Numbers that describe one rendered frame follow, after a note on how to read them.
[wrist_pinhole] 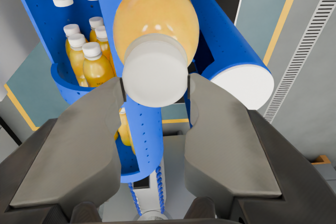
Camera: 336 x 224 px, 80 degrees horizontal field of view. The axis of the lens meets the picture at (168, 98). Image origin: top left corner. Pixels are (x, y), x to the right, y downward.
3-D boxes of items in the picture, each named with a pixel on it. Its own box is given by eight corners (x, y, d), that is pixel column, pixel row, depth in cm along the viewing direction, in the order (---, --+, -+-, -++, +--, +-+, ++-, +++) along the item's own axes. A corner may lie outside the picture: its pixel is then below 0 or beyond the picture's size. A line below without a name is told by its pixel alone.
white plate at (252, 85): (270, 53, 66) (269, 51, 67) (191, 84, 72) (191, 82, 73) (276, 105, 84) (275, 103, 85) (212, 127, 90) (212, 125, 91)
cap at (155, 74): (157, 22, 11) (157, 35, 10) (197, 66, 13) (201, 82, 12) (113, 62, 13) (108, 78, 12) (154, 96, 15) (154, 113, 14)
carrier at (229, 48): (209, -19, 130) (169, 2, 137) (270, 49, 66) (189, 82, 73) (220, 20, 149) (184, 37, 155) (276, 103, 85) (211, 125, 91)
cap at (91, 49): (84, 51, 48) (82, 44, 47) (101, 48, 49) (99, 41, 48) (84, 59, 46) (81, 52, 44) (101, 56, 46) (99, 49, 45)
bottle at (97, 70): (97, 103, 62) (78, 48, 49) (121, 98, 63) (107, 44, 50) (97, 119, 57) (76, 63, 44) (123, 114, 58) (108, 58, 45)
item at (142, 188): (134, 166, 129) (133, 191, 118) (133, 163, 127) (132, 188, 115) (149, 165, 130) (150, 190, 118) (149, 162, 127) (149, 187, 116)
